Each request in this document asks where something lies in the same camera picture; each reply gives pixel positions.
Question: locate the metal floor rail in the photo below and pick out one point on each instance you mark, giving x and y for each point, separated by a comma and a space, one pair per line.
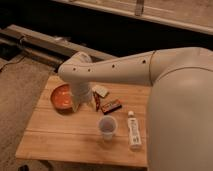
50, 43

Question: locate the white rectangular packet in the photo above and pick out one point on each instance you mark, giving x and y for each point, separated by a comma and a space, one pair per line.
100, 90

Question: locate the wooden table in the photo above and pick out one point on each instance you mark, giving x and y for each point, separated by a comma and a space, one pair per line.
76, 138

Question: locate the white ceramic cup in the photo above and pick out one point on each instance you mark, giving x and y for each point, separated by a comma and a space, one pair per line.
107, 127

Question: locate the orange ceramic bowl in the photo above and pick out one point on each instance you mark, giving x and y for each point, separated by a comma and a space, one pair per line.
61, 97

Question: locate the white tube with label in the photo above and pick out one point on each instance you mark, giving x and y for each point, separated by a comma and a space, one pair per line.
134, 133

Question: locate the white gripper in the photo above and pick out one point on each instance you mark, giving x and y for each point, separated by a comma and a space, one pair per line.
80, 93

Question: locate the dark snack bar wrapper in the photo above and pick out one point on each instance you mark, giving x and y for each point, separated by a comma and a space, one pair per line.
111, 106

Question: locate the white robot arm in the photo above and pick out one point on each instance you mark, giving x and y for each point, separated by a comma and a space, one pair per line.
180, 106

